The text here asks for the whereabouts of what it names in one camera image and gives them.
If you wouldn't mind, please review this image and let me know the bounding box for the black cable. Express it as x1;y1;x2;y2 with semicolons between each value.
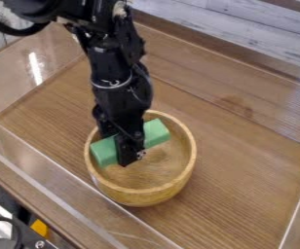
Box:
0;216;27;249

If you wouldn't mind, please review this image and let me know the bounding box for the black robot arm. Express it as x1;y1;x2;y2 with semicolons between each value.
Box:
0;0;154;166

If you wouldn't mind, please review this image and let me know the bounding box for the green rectangular block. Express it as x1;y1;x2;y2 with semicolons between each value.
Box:
90;119;171;167

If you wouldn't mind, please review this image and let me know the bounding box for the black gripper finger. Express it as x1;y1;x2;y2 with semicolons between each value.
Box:
114;134;144;166
91;104;118;138

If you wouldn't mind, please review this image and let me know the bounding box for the brown wooden bowl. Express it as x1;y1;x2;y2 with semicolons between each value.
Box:
83;110;197;207

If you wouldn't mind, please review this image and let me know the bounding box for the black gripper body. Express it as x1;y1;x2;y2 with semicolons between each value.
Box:
88;67;155;140

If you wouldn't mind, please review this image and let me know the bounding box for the clear acrylic tray wall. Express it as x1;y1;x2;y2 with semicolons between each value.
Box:
0;125;181;249

